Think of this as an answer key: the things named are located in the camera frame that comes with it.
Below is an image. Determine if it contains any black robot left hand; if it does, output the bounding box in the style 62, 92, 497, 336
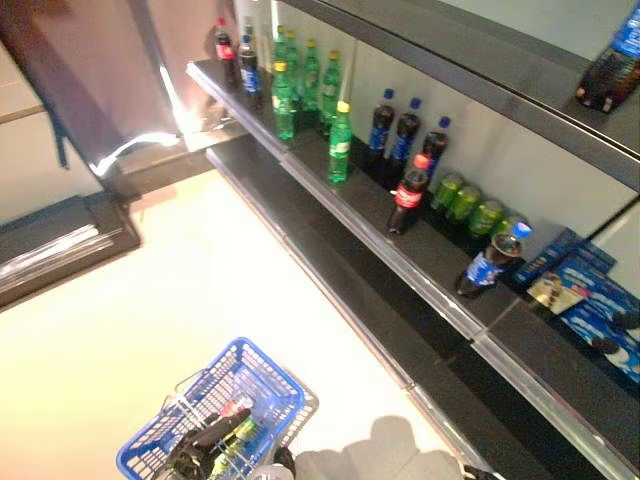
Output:
167, 408, 254, 480

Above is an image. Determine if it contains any blue plastic shopping basket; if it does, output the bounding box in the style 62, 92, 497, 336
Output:
115, 337, 320, 480

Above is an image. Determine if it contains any silver robot left leg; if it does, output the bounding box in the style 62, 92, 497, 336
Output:
247, 446, 297, 480

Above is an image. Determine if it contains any ice cream cone box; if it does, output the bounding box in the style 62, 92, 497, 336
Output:
525, 271, 591, 315

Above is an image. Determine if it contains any large blue cookie box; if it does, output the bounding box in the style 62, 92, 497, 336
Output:
552, 254, 640, 386

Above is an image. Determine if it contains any slim blue biscuit box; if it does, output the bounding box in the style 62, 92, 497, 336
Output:
512, 227, 581, 289

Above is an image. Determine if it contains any black shelf board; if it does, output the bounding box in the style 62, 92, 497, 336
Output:
205, 134, 551, 480
279, 0, 640, 194
185, 57, 640, 480

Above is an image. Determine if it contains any black display counter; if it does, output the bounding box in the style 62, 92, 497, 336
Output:
0, 0, 184, 309

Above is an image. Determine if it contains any small blue cookie box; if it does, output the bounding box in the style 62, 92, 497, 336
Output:
564, 239, 617, 274

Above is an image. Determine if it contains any red label cola bottle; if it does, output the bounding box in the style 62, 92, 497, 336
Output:
213, 17, 240, 89
386, 153, 433, 236

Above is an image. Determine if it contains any green soda bottle yellow cap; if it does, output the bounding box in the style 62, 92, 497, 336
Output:
301, 38, 323, 114
327, 100, 354, 185
319, 49, 344, 134
273, 24, 289, 64
284, 29, 302, 101
271, 60, 296, 141

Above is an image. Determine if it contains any large blue label cola bottle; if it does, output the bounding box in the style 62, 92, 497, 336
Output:
574, 0, 640, 114

